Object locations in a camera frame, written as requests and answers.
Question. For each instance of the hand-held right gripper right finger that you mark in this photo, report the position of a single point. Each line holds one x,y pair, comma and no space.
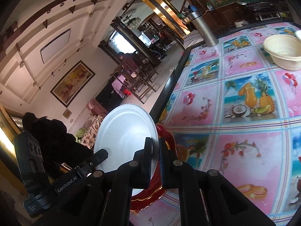
162,162

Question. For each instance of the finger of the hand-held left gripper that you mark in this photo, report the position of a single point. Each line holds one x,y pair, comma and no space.
100,156

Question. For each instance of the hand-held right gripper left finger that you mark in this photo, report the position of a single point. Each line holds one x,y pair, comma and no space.
149,160

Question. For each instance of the white round plate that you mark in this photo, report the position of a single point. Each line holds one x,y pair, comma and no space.
122,131

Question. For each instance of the red plate with gold rim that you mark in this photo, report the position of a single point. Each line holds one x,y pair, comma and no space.
168,139

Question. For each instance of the floral printed blanket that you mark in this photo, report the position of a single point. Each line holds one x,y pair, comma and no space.
93,127

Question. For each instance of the pink armchair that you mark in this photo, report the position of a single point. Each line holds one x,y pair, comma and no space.
94,106

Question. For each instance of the dark wooden chair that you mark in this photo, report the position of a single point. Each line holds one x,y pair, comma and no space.
143,87

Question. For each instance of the pink patterned cloth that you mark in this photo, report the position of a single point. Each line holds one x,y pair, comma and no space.
118,84

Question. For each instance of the pink printed tablecloth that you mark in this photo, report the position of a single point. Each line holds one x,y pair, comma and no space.
235,146

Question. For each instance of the dark wooden display cabinet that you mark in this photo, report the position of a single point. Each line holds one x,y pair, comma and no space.
141,51

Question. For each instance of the rectangular ceiling light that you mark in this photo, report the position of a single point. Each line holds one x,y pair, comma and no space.
55,46

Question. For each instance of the striped cushion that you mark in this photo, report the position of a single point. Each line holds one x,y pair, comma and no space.
190,40

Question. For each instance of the slim steel thermos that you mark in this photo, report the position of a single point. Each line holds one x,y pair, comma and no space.
204,28

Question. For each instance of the white plastic bucket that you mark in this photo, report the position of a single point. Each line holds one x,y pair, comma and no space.
240,23

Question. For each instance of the cream plastic bowl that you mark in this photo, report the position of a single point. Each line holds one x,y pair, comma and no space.
282,49

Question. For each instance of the small gold wall frame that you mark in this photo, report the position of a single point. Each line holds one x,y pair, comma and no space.
67,113

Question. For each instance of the framed wall painting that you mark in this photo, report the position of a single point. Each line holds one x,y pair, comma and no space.
73,82

